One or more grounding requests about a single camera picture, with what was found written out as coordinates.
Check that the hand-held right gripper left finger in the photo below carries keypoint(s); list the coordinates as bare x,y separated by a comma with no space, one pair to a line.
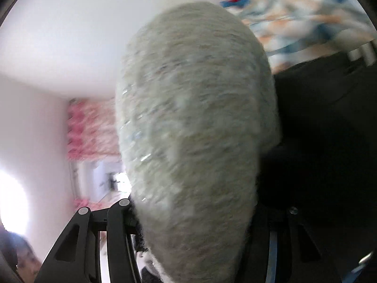
117,221

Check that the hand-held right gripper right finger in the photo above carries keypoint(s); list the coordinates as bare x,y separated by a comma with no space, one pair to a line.
272,247

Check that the white tweed jacket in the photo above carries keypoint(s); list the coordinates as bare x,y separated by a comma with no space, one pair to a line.
191,123

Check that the pink floral curtain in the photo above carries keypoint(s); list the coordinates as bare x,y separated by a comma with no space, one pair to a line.
88,129

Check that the person's head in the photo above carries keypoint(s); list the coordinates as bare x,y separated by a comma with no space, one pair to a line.
23,259

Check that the black folded jacket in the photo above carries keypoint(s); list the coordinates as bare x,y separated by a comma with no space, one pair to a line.
324,123

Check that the plaid blanket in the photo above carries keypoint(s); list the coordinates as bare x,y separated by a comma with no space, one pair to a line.
294,20

